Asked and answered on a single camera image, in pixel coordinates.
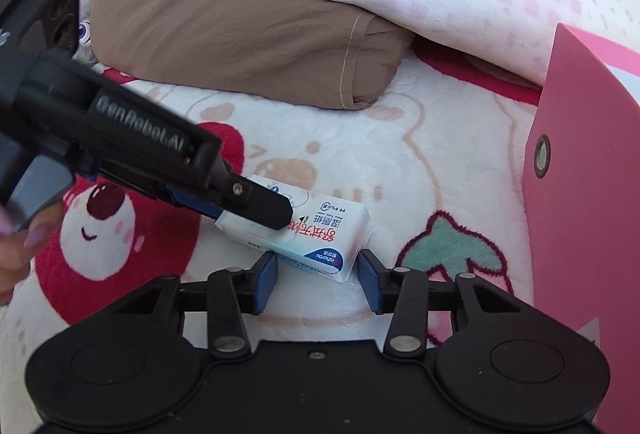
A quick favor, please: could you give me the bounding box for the grey rabbit plush toy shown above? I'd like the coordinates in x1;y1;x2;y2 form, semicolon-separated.
73;12;99;68

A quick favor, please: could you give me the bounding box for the strawberry bear bed blanket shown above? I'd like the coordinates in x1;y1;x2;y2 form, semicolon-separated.
0;12;601;434

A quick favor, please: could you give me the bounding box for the white wet wipes pack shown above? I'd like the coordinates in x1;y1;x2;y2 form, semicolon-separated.
215;175;371;282

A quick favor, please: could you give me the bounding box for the person's left hand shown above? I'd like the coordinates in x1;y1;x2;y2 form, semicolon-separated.
0;201;63;305

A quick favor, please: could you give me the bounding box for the brown pillow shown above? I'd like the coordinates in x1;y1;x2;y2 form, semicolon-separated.
90;0;413;110

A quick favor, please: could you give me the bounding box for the pink cardboard box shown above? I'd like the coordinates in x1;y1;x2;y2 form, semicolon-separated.
523;24;639;433

